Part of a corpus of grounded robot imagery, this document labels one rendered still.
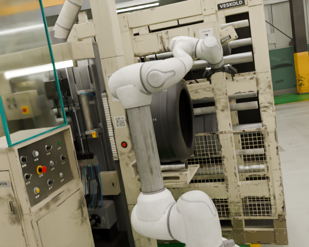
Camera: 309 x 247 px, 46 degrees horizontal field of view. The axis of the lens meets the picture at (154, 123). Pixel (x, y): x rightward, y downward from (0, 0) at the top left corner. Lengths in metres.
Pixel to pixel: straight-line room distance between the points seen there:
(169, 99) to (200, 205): 0.89
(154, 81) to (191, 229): 0.60
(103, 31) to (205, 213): 1.44
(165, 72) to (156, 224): 0.63
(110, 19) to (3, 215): 1.34
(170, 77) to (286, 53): 10.48
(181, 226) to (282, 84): 10.51
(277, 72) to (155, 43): 9.36
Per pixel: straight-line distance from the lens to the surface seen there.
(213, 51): 1.90
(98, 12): 2.47
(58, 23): 2.95
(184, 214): 1.48
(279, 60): 11.78
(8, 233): 2.22
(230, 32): 2.63
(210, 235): 1.50
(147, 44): 2.61
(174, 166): 2.33
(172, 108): 2.17
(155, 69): 1.40
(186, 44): 1.94
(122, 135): 2.48
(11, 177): 2.06
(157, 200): 1.54
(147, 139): 1.52
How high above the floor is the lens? 1.57
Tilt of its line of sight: 9 degrees down
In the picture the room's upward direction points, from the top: 9 degrees counter-clockwise
